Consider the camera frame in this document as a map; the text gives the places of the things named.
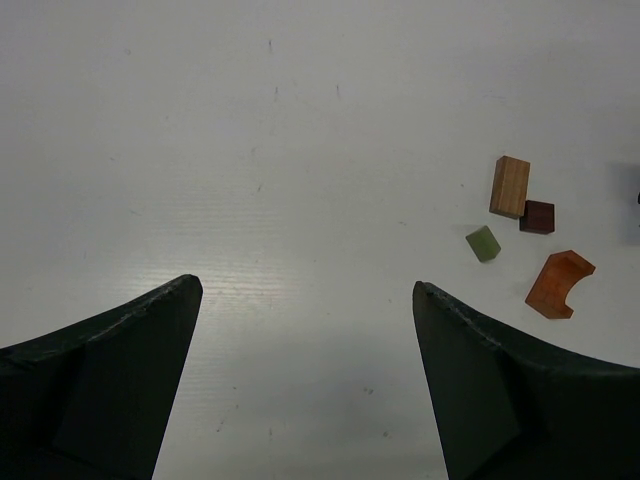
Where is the orange wood arch block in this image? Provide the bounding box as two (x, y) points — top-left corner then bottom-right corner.
(525, 250), (596, 320)

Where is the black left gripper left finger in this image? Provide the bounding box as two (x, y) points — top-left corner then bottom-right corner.
(1, 275), (203, 479)

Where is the light wood rectangular block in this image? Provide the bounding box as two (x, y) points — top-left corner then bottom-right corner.
(489, 156), (531, 219)

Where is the green wood triangle block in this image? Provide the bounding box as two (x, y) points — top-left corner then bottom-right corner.
(465, 225), (501, 263)

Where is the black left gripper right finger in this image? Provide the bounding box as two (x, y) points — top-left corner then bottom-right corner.
(412, 282), (639, 479)

